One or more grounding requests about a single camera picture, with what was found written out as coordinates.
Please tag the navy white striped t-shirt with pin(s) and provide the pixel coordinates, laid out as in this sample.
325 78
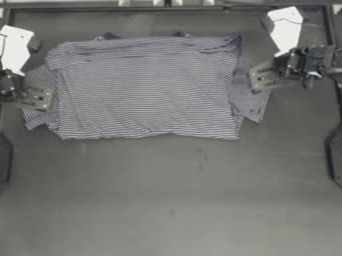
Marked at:
146 86

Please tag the small silver frame bracket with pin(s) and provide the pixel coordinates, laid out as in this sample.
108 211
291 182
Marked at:
122 2
176 2
208 2
157 2

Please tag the black rounded side bracket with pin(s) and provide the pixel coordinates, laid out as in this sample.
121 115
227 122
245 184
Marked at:
4 160
335 160

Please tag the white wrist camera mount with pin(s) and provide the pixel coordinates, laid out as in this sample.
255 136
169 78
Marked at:
14 50
287 38

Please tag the black table frame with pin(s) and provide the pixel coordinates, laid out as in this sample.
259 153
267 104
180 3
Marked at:
66 6

